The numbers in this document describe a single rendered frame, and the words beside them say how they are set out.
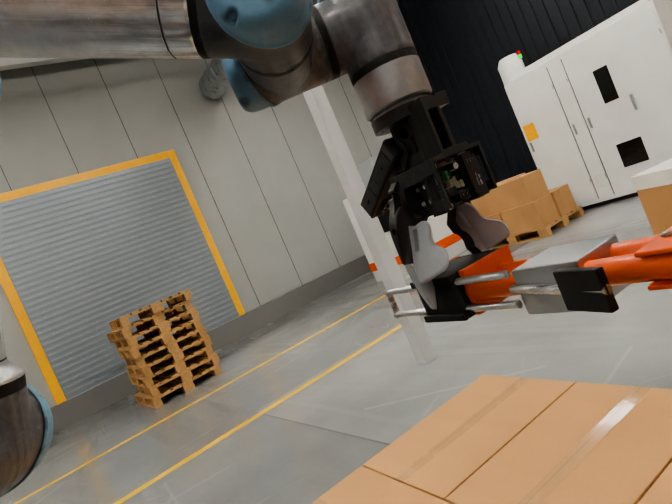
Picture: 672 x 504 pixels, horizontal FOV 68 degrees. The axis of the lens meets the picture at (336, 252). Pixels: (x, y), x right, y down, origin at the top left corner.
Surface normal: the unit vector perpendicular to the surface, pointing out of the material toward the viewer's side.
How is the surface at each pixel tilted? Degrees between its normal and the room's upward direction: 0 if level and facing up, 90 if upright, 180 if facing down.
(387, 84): 90
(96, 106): 90
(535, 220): 90
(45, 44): 146
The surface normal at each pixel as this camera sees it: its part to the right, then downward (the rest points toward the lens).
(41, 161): 0.51, -0.18
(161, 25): 0.01, 0.74
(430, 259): -0.88, 0.03
